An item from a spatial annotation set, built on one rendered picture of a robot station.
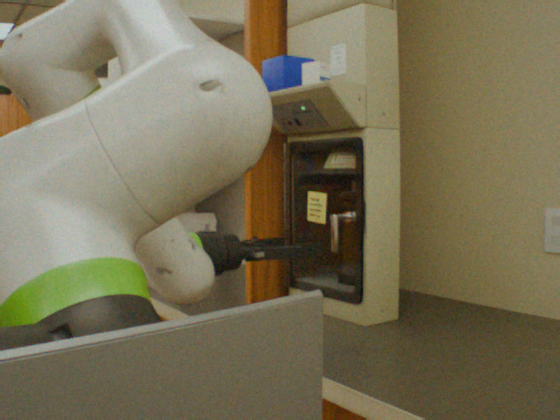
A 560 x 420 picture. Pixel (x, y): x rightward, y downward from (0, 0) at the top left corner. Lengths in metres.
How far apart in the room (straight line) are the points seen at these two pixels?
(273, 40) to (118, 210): 1.26
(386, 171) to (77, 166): 1.02
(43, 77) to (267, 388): 0.58
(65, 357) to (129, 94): 0.23
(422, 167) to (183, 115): 1.41
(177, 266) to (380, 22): 0.79
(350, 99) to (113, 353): 1.07
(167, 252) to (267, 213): 0.72
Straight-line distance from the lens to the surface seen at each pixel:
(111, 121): 0.46
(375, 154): 1.36
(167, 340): 0.34
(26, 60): 0.85
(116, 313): 0.42
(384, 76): 1.41
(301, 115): 1.44
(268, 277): 1.64
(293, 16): 1.63
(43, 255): 0.44
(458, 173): 1.71
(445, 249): 1.76
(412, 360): 1.16
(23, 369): 0.31
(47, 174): 0.47
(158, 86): 0.46
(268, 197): 1.62
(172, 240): 0.94
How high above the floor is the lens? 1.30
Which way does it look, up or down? 3 degrees down
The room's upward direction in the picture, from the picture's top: straight up
